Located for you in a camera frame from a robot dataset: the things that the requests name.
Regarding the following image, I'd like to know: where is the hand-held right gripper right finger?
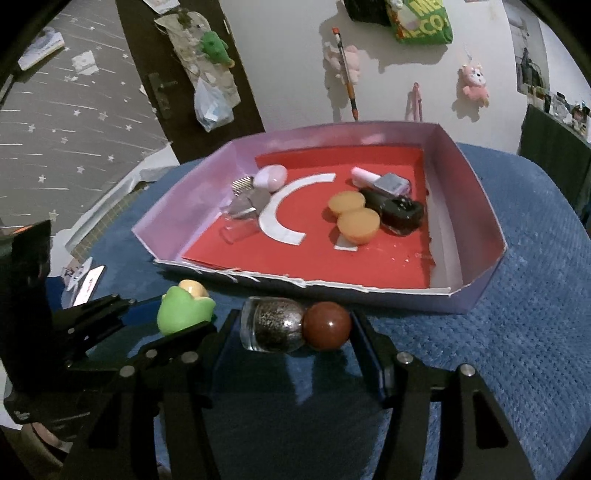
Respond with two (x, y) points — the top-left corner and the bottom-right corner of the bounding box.
(350, 311), (539, 480)

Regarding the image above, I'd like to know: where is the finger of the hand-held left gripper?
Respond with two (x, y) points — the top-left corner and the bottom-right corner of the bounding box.
(67, 320), (219, 377)
(50, 294), (163, 346)

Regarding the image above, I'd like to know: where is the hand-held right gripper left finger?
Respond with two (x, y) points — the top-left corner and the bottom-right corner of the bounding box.
(85, 309), (245, 480)

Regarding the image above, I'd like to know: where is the green frog toy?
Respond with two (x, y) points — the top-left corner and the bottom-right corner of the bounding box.
(156, 278), (217, 336)

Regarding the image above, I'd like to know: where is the glitter bottle brown ball cap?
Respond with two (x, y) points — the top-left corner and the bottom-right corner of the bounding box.
(240, 296), (352, 354)

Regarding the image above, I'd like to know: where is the orange round jar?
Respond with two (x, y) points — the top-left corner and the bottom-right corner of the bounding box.
(328, 191), (366, 217)
(336, 208), (382, 244)

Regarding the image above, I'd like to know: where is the brown eyeshadow case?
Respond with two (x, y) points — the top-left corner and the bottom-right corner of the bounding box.
(229, 188), (272, 220)

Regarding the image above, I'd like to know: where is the black nail polish bottle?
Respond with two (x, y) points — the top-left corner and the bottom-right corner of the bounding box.
(359, 187), (424, 236)

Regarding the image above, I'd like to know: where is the pink nail polish bottle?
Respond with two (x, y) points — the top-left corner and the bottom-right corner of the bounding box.
(351, 166), (411, 197)

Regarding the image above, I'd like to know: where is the lilac pink earbud case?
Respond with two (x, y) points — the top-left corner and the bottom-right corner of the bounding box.
(253, 165), (288, 192)

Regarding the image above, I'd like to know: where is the pink cardboard box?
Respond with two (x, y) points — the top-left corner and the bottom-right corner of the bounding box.
(131, 121), (509, 315)

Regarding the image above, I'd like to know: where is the white sticker black mark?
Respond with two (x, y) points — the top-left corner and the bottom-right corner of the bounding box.
(62, 258), (95, 291)

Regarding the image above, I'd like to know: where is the green grid cutting mat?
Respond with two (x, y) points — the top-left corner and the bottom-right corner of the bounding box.
(69, 191), (139, 250)

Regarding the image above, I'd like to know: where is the red paper sheet white print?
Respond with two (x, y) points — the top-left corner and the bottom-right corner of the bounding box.
(180, 148), (437, 289)

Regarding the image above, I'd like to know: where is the clear plastic bag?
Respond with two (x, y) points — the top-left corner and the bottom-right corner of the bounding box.
(194, 78), (235, 134)

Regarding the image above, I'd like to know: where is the white paper scrap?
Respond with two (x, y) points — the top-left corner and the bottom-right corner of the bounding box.
(71, 51), (100, 75)

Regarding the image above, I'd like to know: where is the pink plastic stick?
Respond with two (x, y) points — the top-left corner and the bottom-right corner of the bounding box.
(406, 82), (424, 123)

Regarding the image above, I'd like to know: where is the dark green covered table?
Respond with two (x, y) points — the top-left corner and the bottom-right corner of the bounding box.
(519, 104), (591, 213)

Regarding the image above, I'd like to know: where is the dark brown door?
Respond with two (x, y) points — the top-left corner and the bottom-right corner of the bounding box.
(115, 0), (266, 164)

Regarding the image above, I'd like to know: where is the pink bear plush toy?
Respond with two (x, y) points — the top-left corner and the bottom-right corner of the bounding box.
(459, 62), (491, 107)

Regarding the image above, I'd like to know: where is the beige hanging organizer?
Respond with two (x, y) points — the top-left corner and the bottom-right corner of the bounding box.
(154, 11), (241, 107)

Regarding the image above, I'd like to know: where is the pale pink plush toy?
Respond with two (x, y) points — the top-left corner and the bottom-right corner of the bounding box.
(323, 41), (361, 84)

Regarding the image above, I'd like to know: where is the green plush toy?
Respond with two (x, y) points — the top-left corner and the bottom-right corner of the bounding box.
(199, 30), (234, 68)

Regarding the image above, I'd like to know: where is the shelf of bottles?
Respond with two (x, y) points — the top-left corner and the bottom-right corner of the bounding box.
(526, 85), (591, 134)

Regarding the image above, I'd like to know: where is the green tote bag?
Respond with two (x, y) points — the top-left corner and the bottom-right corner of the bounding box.
(385, 0), (453, 45)

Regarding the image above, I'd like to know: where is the black backpack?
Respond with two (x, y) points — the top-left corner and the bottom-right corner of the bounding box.
(344, 0), (393, 21)

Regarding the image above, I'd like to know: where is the door handle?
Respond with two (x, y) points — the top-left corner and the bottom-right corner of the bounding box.
(148, 71), (178, 123)

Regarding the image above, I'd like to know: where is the wall calendar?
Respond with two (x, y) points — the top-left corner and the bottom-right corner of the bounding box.
(18, 28), (65, 70)

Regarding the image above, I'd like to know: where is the orange handled broom stick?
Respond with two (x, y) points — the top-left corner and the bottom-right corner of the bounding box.
(331, 27), (361, 121)

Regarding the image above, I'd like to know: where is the wall mirror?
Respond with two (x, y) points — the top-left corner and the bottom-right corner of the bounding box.
(503, 0), (546, 95)

